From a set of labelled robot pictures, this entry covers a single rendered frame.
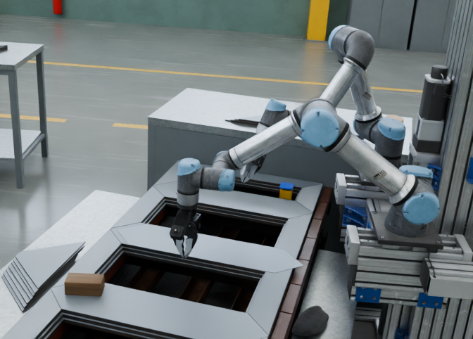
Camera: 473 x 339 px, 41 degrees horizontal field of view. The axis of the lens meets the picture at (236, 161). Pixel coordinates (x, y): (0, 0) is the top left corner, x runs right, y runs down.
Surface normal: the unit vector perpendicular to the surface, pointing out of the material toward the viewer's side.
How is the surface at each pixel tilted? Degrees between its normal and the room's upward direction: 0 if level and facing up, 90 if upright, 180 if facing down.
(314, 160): 90
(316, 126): 86
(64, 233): 0
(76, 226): 0
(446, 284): 90
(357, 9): 90
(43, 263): 0
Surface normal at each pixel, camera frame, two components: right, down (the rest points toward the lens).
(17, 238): 0.06, -0.92
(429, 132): -0.07, 0.37
